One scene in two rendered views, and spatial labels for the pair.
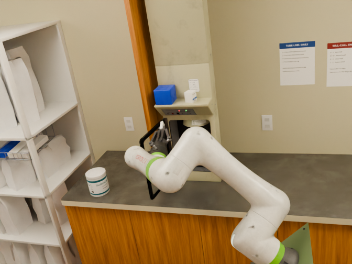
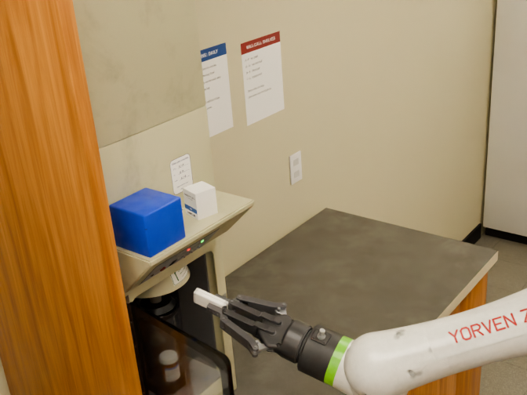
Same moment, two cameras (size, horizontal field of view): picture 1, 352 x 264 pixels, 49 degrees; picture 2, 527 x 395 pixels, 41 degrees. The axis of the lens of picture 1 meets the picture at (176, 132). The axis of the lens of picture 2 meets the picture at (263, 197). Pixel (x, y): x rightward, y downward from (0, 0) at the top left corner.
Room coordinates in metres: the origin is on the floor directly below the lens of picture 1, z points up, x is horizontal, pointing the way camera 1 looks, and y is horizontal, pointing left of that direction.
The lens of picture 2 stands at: (1.51, 1.13, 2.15)
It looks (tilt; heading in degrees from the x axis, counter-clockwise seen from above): 24 degrees down; 289
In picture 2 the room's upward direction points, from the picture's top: 4 degrees counter-clockwise
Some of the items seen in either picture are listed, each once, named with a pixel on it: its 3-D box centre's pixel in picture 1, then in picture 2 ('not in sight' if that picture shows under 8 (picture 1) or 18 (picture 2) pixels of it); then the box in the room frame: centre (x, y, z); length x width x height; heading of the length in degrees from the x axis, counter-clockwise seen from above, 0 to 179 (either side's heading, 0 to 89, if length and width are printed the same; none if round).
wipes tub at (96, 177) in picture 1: (97, 182); not in sight; (2.20, 0.55, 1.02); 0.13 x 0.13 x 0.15
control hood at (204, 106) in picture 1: (184, 109); (188, 243); (2.10, -0.07, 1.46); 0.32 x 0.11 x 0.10; 70
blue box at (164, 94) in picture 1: (165, 94); (147, 221); (2.14, 0.03, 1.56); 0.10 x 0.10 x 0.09; 70
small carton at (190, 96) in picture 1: (190, 96); (200, 200); (2.08, -0.11, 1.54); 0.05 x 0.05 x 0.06; 55
